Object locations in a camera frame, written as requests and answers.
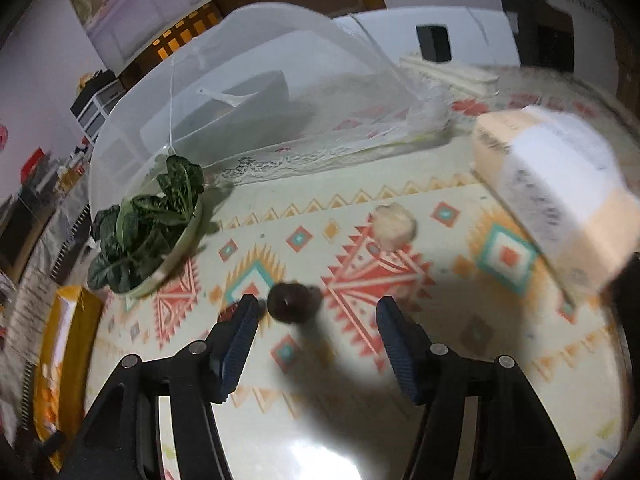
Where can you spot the bowl of green leaves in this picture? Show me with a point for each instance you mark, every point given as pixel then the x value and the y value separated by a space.
pixel 145 220

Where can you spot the white mesh food cover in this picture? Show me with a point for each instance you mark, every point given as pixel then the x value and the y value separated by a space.
pixel 280 50

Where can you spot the white plastic drawer unit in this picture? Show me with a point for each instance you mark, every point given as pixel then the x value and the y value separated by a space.
pixel 97 105

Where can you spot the black speaker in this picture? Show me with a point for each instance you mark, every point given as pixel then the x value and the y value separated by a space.
pixel 433 42

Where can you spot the pale green plate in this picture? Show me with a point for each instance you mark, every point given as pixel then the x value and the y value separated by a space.
pixel 167 277

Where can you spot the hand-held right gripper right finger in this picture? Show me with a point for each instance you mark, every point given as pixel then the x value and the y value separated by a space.
pixel 400 355

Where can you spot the small red fruit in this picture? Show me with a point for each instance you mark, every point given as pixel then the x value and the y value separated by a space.
pixel 227 312

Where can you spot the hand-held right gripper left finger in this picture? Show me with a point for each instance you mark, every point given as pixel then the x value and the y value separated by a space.
pixel 240 342

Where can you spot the dark round fruit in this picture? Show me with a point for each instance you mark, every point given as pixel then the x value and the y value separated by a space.
pixel 287 302

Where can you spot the cardboard box with label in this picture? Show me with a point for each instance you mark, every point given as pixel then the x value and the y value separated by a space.
pixel 555 195

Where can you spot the grey rectangular dish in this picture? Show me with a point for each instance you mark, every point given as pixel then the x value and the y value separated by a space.
pixel 250 105

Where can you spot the white long tray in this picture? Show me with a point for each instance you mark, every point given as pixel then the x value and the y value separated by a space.
pixel 450 76

